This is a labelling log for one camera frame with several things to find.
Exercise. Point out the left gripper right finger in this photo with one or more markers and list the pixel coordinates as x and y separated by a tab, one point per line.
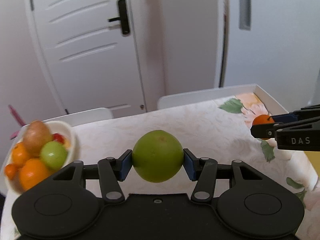
202	170

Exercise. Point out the white chair right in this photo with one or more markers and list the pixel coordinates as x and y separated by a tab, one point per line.
216	93

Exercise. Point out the orange in bowl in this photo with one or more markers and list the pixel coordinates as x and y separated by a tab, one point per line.
20	155

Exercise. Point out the white wardrobe door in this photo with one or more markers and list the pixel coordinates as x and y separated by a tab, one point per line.
274	44

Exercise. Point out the small tangerine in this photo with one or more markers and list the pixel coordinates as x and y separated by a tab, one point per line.
262	119
10	171

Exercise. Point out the white oval duck bowl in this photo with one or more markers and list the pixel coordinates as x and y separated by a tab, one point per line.
42	149

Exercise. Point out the white chair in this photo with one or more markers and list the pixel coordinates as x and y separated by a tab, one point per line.
216	93
82	117

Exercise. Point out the green apple in bowl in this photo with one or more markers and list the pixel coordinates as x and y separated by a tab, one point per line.
53	155

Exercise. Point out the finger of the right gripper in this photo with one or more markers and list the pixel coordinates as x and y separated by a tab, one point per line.
264	130
288	117

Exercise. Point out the white chair left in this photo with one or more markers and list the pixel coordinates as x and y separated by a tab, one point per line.
82	117

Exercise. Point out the black door handle lock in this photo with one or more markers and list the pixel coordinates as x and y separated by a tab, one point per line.
122	18

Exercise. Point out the red cherry tomato right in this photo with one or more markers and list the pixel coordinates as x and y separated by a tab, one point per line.
59	138

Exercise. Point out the pink handled tool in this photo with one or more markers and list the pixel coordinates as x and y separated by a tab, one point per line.
17	118

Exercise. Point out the green apple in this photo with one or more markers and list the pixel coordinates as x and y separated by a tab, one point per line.
157	156
53	155

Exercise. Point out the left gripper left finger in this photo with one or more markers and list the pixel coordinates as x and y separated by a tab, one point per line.
111	171

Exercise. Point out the large orange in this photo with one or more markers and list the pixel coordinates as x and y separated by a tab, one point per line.
33	172

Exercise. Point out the red yellow apple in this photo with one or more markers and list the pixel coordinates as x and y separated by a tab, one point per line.
36	136

